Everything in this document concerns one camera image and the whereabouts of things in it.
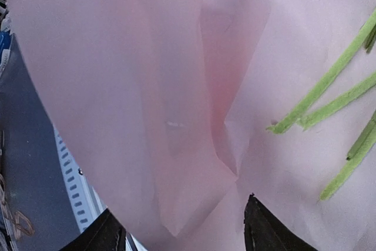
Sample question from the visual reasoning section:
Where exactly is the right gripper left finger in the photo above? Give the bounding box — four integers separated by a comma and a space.
61, 209, 126, 251

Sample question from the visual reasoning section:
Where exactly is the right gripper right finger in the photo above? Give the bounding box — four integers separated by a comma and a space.
244, 193, 315, 251

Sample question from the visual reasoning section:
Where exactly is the blue white fake flower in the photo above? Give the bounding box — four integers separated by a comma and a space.
320, 117, 375, 200

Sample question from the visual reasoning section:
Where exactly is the pink wrapping paper sheet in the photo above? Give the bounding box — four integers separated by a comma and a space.
8, 0, 375, 250

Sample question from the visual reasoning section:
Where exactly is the pink rose fake flower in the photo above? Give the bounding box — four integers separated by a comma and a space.
266, 10, 375, 134

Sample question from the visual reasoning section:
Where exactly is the white fake flower stem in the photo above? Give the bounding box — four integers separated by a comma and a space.
297, 72, 375, 130

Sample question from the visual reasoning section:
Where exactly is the aluminium front rail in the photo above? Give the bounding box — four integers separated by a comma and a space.
54, 129, 145, 250

